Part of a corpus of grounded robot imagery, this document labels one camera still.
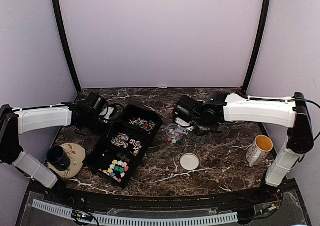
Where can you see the white slotted cable duct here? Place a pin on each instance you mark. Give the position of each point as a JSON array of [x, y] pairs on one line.
[[130, 217]]

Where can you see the dark blue mug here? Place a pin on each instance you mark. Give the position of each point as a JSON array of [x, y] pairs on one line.
[[58, 158]]

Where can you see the white jar lid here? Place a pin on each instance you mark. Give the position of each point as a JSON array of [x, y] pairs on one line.
[[189, 161]]

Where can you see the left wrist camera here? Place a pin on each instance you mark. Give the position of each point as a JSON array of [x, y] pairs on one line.
[[96, 102]]

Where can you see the pile of small stick candies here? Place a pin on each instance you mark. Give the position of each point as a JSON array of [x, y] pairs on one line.
[[146, 125]]

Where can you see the white mug yellow inside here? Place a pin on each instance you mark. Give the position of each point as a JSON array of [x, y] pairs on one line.
[[259, 150]]

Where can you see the left black frame post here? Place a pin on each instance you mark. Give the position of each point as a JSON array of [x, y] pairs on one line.
[[65, 44]]

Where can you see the right black frame post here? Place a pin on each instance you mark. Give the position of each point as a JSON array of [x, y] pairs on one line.
[[257, 44]]

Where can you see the black frame post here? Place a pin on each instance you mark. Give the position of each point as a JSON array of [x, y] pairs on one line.
[[257, 44], [65, 44]]

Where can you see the candies inside glass jar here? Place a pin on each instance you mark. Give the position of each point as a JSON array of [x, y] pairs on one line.
[[175, 134]]

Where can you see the black front rail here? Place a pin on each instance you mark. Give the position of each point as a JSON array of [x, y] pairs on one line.
[[101, 197]]

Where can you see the pile of swirl lollipops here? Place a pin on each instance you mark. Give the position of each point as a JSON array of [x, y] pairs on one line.
[[124, 141]]

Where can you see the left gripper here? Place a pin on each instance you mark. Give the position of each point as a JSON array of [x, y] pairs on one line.
[[106, 132]]

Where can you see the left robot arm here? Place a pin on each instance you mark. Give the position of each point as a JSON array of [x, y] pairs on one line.
[[18, 121]]

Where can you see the black three-compartment candy tray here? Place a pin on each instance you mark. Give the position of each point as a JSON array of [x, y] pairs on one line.
[[120, 151]]

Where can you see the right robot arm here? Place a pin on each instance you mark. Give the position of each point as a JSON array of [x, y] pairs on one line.
[[289, 112]]

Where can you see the pile of star candies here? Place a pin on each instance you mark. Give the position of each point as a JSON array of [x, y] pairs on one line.
[[116, 170]]

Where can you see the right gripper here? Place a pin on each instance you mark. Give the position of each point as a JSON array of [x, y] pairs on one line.
[[201, 139]]

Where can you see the cream floral plate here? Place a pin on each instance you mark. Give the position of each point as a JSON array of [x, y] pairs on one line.
[[76, 154]]

